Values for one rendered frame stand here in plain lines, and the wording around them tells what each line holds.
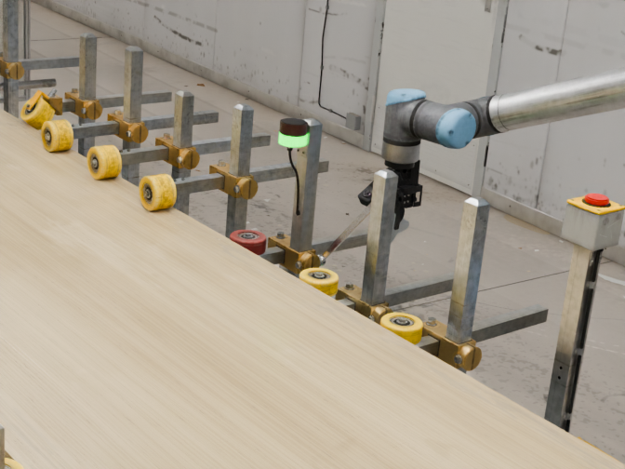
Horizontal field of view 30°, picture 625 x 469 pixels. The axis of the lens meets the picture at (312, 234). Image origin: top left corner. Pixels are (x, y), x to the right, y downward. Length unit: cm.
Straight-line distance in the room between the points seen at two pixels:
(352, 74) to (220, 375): 479
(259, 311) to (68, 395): 47
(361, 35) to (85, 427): 496
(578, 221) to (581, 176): 347
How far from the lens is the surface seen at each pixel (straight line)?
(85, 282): 229
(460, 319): 223
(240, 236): 254
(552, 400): 212
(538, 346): 439
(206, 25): 795
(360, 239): 275
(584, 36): 538
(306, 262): 256
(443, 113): 264
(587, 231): 196
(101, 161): 285
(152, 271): 235
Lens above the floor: 180
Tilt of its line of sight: 20 degrees down
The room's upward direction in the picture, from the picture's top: 5 degrees clockwise
